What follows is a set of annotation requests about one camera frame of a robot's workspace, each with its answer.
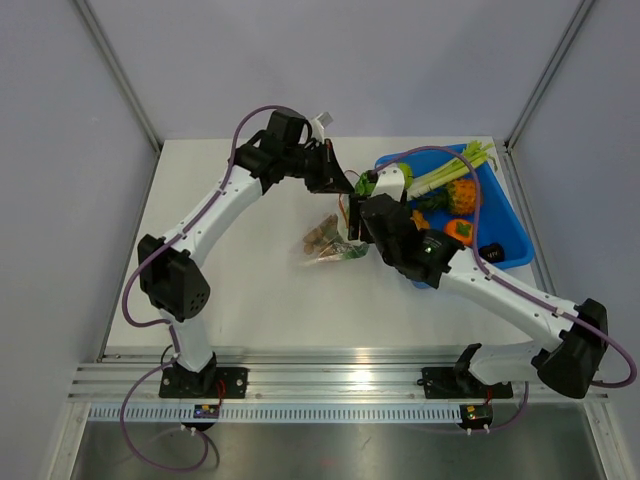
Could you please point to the orange fruit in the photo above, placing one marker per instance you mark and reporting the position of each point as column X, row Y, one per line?
column 461, row 230

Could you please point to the black small box in bin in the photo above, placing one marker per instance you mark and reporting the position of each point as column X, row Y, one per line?
column 492, row 253

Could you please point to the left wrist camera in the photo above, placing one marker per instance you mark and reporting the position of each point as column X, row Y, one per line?
column 318, row 124

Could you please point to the blue plastic bin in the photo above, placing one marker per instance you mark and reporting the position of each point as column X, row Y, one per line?
column 497, row 222

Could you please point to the light green leafy vegetable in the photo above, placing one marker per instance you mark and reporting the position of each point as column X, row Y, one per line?
column 475, row 152

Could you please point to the aluminium rail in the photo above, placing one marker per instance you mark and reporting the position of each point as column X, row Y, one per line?
column 325, row 376

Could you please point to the green scallion bunch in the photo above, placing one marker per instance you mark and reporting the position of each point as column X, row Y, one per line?
column 351, row 251

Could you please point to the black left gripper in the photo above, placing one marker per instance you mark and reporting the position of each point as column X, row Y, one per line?
column 330, row 178

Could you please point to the longan bunch with leaves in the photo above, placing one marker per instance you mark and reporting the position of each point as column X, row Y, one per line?
column 319, row 242

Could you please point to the orange ginger root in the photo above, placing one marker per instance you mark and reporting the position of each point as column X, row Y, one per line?
column 419, row 220

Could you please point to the napa cabbage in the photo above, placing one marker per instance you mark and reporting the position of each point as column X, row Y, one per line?
column 366, row 183

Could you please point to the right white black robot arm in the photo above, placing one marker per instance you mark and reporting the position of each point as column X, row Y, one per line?
column 567, row 340

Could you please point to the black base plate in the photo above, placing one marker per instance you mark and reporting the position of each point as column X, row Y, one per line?
column 444, row 383
column 218, row 382

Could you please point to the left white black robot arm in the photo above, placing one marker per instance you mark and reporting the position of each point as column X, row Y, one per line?
column 170, row 266

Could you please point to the green apple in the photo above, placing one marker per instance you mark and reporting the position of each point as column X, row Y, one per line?
column 407, row 174

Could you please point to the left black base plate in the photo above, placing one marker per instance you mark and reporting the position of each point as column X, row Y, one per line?
column 218, row 382

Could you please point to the yellow orange pineapple piece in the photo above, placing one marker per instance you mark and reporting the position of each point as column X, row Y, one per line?
column 458, row 197

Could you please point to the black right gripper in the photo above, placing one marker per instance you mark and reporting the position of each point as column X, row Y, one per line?
column 355, row 216

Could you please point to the clear zip bag orange zipper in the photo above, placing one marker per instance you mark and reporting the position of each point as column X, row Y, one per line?
column 340, row 208

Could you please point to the white slotted cable duct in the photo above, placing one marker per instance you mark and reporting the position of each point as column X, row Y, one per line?
column 280, row 413

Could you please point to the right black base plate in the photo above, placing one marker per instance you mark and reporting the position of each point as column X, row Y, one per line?
column 444, row 383

